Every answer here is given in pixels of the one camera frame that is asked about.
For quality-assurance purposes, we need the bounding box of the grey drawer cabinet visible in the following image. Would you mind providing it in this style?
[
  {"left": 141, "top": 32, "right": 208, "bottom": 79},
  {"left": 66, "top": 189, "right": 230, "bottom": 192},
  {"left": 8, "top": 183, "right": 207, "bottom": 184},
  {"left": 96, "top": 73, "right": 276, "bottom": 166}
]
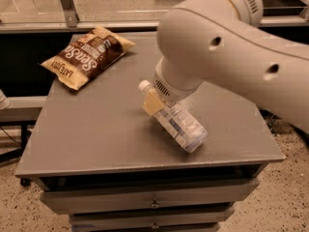
[{"left": 16, "top": 32, "right": 283, "bottom": 232}]

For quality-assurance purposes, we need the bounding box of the grey metal window rail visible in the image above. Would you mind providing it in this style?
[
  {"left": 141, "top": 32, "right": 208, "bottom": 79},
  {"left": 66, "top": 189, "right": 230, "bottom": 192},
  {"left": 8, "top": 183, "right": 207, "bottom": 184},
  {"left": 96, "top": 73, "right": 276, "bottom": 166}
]
[{"left": 0, "top": 15, "right": 309, "bottom": 34}]

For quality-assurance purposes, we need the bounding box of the brown chip bag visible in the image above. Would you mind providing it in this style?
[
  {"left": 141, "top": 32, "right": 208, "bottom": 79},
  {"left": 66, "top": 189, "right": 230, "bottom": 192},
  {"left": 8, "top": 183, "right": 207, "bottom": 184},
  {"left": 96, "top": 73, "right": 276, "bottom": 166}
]
[{"left": 41, "top": 26, "right": 134, "bottom": 91}]

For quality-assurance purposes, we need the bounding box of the blue plastic water bottle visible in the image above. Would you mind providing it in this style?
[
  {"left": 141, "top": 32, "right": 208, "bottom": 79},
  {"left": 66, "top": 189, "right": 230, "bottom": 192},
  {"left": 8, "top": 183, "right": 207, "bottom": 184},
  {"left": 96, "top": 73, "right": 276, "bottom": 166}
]
[{"left": 138, "top": 80, "right": 208, "bottom": 153}]

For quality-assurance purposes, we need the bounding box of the lower grey drawer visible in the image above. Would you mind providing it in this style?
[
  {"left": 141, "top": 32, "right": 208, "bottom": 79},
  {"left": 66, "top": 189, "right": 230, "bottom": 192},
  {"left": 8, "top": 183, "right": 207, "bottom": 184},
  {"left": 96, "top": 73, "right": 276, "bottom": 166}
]
[{"left": 70, "top": 207, "right": 234, "bottom": 232}]

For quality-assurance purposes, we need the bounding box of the grey drawer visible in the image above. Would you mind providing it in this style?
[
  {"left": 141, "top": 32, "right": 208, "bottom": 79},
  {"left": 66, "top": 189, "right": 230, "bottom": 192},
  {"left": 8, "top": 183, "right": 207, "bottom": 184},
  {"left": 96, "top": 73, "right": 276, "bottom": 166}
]
[
  {"left": 70, "top": 207, "right": 234, "bottom": 232},
  {"left": 41, "top": 178, "right": 259, "bottom": 215}
]

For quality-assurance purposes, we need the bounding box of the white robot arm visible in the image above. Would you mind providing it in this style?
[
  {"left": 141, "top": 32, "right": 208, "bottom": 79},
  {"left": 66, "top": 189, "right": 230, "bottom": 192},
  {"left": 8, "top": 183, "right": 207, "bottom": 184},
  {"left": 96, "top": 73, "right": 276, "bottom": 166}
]
[{"left": 153, "top": 0, "right": 309, "bottom": 132}]

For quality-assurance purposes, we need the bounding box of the black wheeled stand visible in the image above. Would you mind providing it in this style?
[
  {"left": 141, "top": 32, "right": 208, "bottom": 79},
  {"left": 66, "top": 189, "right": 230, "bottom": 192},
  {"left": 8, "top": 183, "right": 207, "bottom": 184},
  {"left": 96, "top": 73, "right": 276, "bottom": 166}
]
[{"left": 0, "top": 123, "right": 33, "bottom": 188}]

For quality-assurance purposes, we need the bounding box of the upper grey drawer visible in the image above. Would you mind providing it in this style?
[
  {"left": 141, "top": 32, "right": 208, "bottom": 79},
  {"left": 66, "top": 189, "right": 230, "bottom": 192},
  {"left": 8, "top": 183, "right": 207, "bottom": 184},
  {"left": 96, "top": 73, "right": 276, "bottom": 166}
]
[{"left": 41, "top": 178, "right": 259, "bottom": 215}]

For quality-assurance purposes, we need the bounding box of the left metal bracket post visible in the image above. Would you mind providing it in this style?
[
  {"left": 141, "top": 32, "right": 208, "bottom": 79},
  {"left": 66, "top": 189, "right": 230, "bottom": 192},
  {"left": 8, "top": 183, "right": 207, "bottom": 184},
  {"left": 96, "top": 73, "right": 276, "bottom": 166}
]
[{"left": 60, "top": 0, "right": 79, "bottom": 28}]

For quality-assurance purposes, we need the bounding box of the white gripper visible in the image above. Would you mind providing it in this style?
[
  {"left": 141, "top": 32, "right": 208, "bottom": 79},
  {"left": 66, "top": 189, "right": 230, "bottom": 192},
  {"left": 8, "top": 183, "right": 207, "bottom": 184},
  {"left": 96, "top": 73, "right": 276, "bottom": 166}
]
[{"left": 143, "top": 57, "right": 207, "bottom": 116}]

